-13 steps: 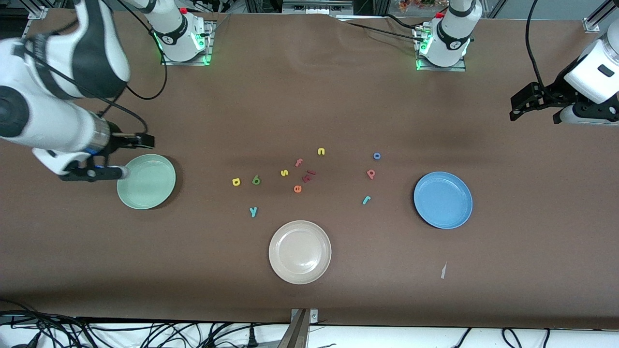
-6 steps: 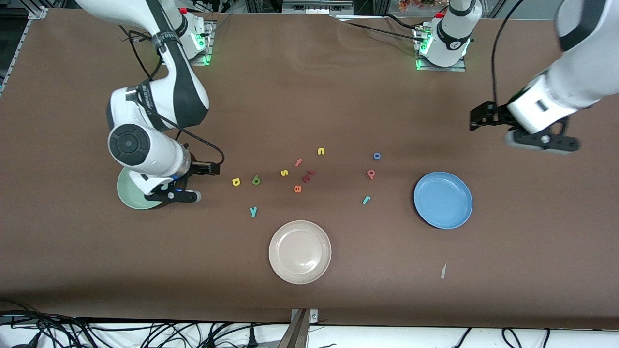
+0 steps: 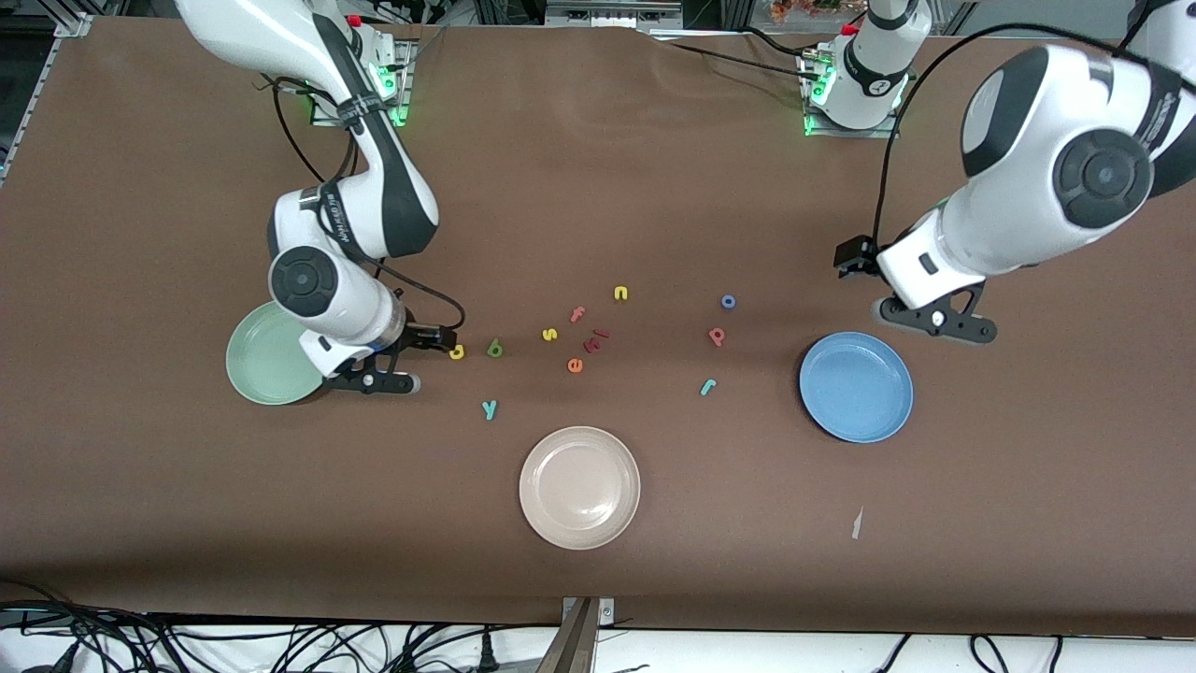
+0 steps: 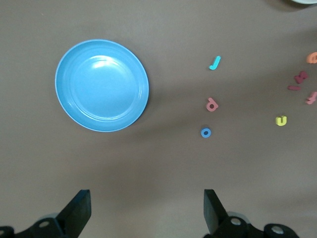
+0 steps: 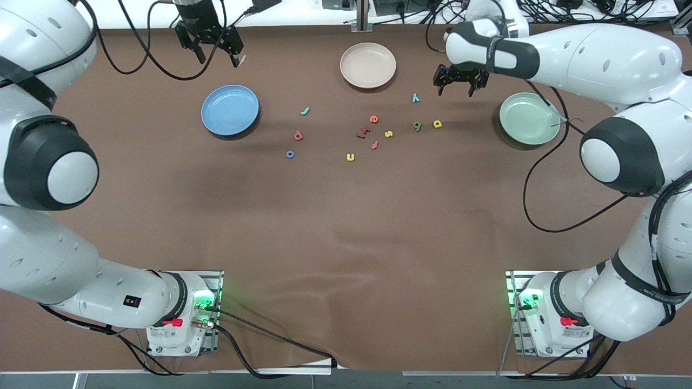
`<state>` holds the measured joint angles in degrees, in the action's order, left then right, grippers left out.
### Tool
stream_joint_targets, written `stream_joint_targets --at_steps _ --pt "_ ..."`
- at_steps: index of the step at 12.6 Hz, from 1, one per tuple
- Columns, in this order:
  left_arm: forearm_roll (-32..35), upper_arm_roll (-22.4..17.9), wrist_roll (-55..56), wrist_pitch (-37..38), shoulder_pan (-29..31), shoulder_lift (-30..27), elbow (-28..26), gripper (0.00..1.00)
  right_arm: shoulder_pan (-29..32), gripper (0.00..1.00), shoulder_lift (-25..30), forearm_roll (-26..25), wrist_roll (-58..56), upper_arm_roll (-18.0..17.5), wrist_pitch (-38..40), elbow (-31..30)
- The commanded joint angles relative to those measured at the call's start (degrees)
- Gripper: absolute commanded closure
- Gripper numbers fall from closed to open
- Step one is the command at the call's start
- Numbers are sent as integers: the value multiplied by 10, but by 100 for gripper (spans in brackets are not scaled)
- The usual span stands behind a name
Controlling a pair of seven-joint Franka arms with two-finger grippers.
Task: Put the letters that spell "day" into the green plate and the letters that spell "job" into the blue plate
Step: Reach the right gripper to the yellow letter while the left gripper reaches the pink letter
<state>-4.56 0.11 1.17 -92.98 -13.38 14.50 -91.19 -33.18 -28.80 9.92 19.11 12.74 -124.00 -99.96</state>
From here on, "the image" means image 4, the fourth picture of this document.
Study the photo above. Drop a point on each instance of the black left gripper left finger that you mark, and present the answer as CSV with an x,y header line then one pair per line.
x,y
74,218

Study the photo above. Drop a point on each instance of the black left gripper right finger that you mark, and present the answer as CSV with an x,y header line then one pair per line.
x,y
215,218

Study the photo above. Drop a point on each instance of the blue foam letter o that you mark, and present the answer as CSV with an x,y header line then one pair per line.
x,y
202,133

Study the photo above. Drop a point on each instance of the pink foam letter p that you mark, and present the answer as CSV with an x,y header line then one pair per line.
x,y
208,108

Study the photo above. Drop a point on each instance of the teal foam letter r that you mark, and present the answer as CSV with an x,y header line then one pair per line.
x,y
215,63

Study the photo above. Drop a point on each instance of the yellow foam letter n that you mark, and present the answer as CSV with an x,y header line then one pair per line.
x,y
278,121

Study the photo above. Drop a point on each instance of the blue plastic plate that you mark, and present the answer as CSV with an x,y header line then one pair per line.
x,y
101,85

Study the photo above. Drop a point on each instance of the dark red foam letter i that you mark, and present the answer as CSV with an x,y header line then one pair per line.
x,y
294,88

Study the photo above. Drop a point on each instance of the salmon foam letter f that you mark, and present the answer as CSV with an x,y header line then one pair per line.
x,y
311,99

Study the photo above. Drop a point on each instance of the dark red foam letter k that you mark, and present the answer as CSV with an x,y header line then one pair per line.
x,y
300,78

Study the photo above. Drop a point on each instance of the orange foam letter e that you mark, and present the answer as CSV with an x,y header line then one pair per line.
x,y
309,59

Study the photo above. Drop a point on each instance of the beige plastic plate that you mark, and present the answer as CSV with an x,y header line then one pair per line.
x,y
304,1

